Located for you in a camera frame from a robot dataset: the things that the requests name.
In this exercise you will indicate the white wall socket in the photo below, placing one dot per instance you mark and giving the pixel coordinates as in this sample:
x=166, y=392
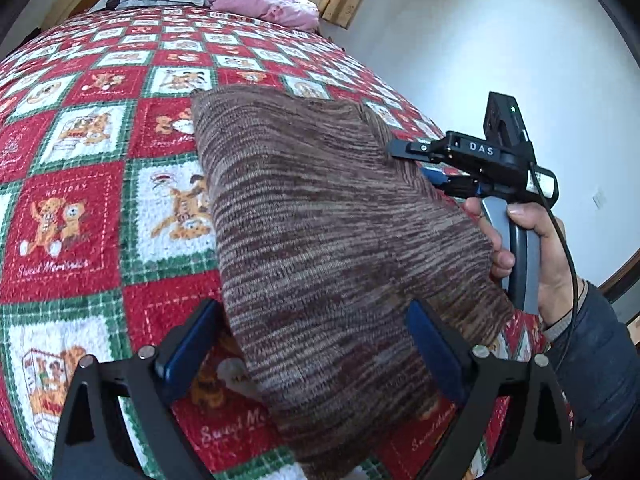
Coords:
x=599, y=198

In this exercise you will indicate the person's right forearm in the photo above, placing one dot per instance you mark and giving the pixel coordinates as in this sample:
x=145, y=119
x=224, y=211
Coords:
x=600, y=370

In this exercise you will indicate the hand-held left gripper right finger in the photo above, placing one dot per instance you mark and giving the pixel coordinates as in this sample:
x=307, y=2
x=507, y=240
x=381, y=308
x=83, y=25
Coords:
x=440, y=355

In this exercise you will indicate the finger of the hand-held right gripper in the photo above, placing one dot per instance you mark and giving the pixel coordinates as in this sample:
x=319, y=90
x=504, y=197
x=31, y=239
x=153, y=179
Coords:
x=435, y=175
x=417, y=147

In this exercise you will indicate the brown wooden door frame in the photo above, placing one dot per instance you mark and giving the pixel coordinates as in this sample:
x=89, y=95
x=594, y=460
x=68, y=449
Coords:
x=625, y=280

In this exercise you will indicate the pink pillow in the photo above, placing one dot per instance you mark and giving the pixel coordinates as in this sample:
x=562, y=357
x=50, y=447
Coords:
x=270, y=5

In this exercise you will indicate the red bear printed blanket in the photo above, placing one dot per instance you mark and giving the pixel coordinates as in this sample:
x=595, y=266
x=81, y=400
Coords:
x=75, y=220

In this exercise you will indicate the person's right hand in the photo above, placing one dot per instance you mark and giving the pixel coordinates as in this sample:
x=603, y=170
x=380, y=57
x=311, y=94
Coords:
x=555, y=260

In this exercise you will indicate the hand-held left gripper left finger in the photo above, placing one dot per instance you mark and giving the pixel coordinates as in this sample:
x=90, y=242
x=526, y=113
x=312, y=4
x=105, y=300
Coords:
x=187, y=355

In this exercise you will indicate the brown knit sweater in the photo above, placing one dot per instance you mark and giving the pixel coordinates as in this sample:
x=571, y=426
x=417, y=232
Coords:
x=320, y=240

